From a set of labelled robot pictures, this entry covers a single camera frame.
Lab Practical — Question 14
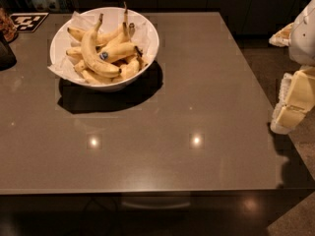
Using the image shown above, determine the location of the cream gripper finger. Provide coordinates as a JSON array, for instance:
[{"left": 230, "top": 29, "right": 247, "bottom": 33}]
[
  {"left": 269, "top": 23, "right": 293, "bottom": 47},
  {"left": 270, "top": 66, "right": 315, "bottom": 135}
]

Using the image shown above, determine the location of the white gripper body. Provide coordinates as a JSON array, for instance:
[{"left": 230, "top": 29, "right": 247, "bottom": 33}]
[{"left": 288, "top": 0, "right": 315, "bottom": 66}]

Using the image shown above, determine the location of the large curved yellow banana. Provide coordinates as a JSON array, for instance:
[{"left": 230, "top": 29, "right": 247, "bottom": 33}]
[{"left": 81, "top": 14, "right": 120, "bottom": 78}]

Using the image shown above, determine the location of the upright yellow banana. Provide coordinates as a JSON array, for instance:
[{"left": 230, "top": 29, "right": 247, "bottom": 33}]
[{"left": 101, "top": 5, "right": 130, "bottom": 49}]

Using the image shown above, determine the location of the small banana at right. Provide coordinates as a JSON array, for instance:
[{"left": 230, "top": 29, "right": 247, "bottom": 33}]
[{"left": 112, "top": 56, "right": 140, "bottom": 83}]

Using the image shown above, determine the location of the banana with blue sticker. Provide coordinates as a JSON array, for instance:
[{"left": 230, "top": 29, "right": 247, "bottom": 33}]
[{"left": 98, "top": 42, "right": 142, "bottom": 63}]

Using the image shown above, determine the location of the white bowl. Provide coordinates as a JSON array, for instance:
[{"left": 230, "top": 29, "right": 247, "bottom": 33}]
[{"left": 49, "top": 6, "right": 160, "bottom": 92}]

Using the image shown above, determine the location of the back left yellow banana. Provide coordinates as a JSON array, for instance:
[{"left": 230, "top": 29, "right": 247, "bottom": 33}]
[{"left": 67, "top": 26, "right": 123, "bottom": 45}]

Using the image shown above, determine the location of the black white fiducial marker tag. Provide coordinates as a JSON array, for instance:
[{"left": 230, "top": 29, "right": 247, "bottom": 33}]
[{"left": 10, "top": 13, "right": 48, "bottom": 32}]

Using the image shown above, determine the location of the patterned jar at left edge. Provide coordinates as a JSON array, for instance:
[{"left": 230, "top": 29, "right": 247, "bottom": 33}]
[{"left": 0, "top": 8, "right": 18, "bottom": 42}]

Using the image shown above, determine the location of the dark object at left edge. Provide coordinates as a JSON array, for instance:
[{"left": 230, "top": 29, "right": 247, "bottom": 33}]
[{"left": 0, "top": 32, "right": 17, "bottom": 70}]

